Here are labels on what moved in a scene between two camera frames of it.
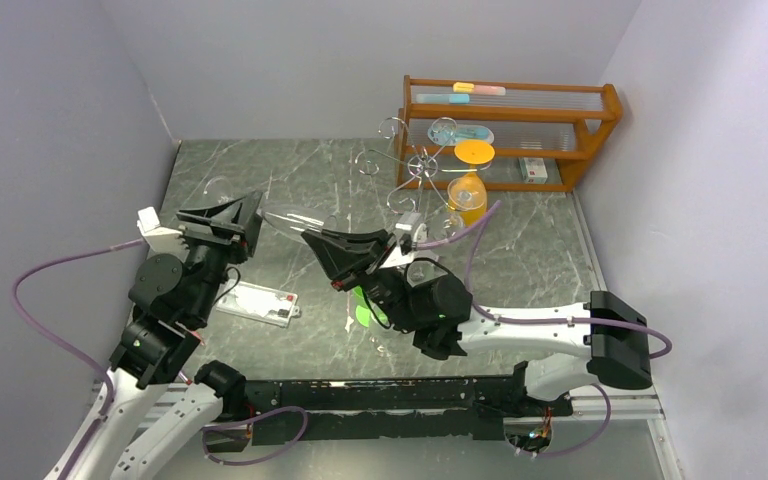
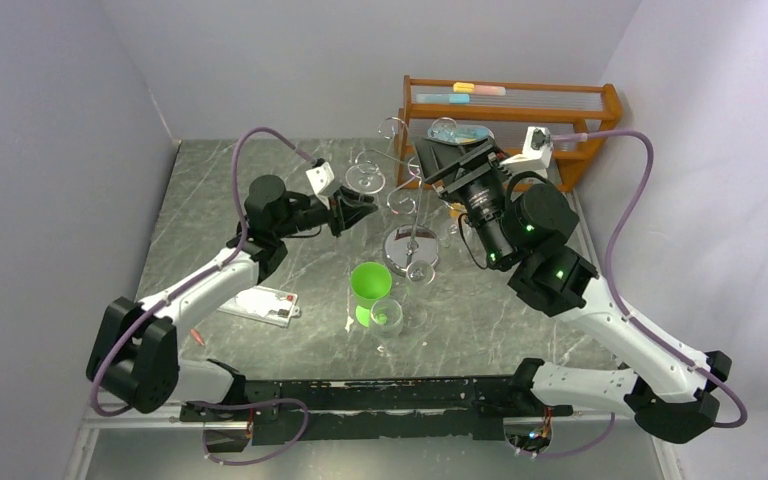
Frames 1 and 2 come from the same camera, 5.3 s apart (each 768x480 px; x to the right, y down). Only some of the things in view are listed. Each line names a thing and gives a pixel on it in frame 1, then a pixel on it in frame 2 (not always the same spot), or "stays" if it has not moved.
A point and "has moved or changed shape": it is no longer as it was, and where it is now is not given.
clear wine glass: x=382 y=348 has moved or changed shape
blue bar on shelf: x=443 y=98 stays
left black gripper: x=240 y=217 -> x=342 y=216
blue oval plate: x=447 y=135 stays
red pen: x=199 y=337 stays
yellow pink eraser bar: x=480 y=89 stays
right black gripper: x=363 y=263 -> x=460 y=169
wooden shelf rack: x=516 y=136 stays
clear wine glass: x=291 y=220 -> x=365 y=178
